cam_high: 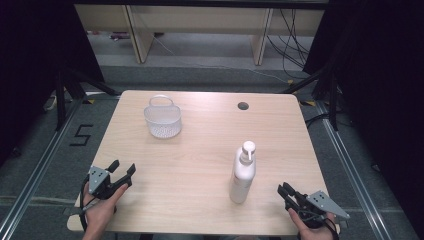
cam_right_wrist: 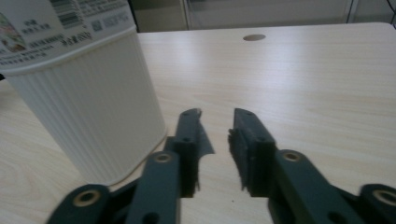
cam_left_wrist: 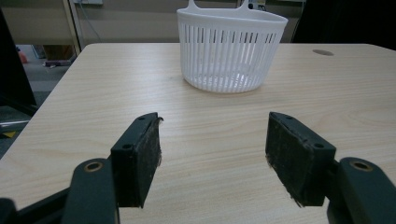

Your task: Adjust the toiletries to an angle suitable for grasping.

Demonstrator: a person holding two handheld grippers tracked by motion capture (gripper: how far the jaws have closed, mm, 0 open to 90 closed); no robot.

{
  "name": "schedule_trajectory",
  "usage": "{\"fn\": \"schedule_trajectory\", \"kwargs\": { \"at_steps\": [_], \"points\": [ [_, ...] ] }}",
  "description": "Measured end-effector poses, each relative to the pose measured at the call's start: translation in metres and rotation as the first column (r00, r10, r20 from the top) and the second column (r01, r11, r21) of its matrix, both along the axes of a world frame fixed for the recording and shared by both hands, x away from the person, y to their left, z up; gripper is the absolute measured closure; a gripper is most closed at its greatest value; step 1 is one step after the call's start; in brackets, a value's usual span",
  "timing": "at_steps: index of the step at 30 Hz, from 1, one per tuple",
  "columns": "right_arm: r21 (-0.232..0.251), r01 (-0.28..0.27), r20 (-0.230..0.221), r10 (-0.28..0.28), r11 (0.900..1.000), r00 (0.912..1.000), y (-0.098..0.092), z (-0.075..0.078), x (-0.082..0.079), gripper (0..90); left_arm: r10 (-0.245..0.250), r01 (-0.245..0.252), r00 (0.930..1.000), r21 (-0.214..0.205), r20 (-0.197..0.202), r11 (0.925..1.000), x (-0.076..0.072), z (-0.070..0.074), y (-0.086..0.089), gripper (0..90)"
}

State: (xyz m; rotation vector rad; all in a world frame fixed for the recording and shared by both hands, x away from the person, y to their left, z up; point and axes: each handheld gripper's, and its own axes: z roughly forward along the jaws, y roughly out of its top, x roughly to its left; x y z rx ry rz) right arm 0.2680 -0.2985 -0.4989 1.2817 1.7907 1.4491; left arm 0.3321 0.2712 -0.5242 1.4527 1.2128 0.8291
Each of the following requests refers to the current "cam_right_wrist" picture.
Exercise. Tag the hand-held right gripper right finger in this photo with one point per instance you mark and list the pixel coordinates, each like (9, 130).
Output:
(253, 149)

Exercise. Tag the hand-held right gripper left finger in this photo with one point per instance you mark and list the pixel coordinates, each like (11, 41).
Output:
(188, 140)

